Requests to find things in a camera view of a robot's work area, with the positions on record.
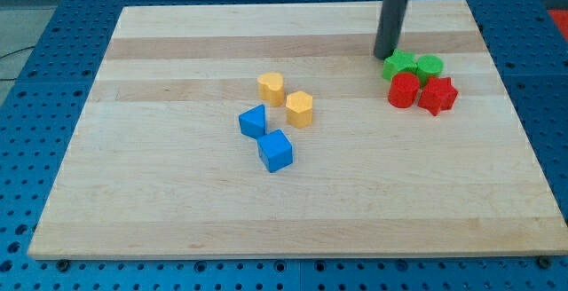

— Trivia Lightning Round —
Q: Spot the red circle block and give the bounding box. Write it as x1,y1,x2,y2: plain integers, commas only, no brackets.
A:
388,72,421,108

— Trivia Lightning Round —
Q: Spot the green circle block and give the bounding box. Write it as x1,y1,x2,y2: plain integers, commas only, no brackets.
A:
416,55,444,86

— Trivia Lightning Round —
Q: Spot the blue cube block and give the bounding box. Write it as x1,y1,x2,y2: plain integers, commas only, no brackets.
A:
256,130,294,173

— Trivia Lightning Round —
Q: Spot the wooden board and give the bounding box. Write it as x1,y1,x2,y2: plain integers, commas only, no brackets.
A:
28,0,567,260

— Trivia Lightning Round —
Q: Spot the yellow hexagon block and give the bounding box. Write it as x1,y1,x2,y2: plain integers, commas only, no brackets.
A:
286,90,313,129

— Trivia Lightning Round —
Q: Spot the blue triangle block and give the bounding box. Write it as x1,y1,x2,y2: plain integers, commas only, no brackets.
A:
238,105,266,139

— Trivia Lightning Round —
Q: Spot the yellow heart block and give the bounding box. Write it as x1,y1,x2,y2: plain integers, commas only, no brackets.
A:
257,72,285,106

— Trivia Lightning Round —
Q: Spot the green star block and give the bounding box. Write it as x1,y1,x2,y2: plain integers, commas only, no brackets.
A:
382,49,417,81

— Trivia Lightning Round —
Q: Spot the red star block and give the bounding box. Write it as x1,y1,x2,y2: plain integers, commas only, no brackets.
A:
417,76,459,116

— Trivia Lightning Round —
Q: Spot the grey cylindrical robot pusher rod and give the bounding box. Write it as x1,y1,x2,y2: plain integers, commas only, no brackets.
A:
374,0,408,59

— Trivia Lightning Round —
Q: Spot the black cable on floor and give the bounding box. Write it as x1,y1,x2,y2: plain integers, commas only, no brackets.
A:
0,45,36,83

